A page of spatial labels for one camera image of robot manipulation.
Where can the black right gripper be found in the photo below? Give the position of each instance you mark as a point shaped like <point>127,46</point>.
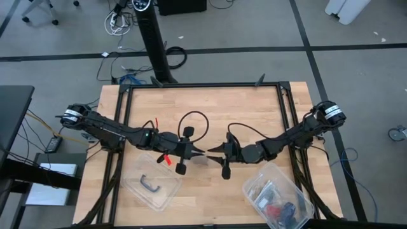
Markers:
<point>241,154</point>

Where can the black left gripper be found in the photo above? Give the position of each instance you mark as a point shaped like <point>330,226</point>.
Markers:
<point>168,143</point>

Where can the clear plastic storage bin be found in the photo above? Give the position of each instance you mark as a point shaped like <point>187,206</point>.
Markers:
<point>280,178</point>

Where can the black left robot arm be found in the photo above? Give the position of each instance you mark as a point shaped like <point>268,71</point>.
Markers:
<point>105,128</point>

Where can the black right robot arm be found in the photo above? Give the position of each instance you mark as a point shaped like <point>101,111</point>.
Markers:
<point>295,133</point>

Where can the red tape tag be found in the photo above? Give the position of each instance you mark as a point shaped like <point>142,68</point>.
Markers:
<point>168,159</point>

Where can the thin red tie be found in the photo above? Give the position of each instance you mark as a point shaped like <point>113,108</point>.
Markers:
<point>156,122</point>

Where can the white label packet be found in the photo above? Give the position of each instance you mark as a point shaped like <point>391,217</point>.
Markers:
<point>262,203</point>

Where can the red pouch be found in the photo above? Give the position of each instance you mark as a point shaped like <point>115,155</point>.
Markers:
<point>273,210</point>

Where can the blue pouch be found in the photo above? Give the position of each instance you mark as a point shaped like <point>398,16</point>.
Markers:
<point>287,211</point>

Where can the black power adapter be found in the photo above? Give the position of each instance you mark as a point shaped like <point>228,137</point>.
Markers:
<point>53,144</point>

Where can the black floor box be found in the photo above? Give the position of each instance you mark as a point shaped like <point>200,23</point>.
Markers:
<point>181,6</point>

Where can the white flat box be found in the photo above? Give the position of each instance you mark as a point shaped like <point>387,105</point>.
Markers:
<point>47,194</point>

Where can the gray caster wheel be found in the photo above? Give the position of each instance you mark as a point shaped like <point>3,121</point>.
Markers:
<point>395,134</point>

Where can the black desk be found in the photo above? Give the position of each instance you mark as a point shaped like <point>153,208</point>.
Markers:
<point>12,108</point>

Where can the gray office chair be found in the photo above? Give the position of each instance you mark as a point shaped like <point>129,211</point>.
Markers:
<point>55,22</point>

